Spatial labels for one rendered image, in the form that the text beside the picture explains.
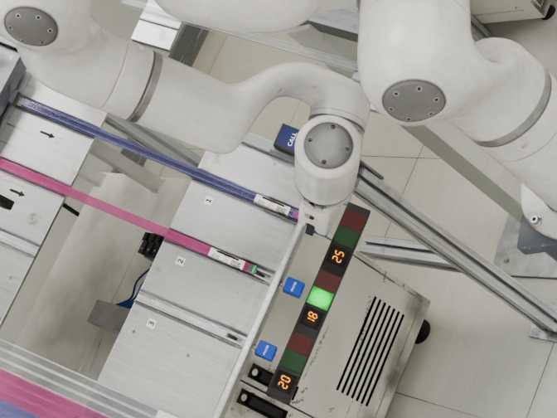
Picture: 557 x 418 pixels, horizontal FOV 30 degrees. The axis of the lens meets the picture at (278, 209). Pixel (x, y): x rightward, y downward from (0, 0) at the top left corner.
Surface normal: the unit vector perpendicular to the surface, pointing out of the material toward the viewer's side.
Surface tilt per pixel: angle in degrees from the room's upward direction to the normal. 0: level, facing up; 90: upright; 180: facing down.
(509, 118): 92
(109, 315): 0
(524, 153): 90
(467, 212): 0
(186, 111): 81
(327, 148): 48
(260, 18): 95
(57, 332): 0
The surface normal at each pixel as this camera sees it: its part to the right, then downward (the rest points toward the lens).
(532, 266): -0.68, -0.46
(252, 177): -0.01, -0.25
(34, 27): 0.04, 0.76
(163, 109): 0.21, 0.45
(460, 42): 0.60, -0.32
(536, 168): -0.15, 0.85
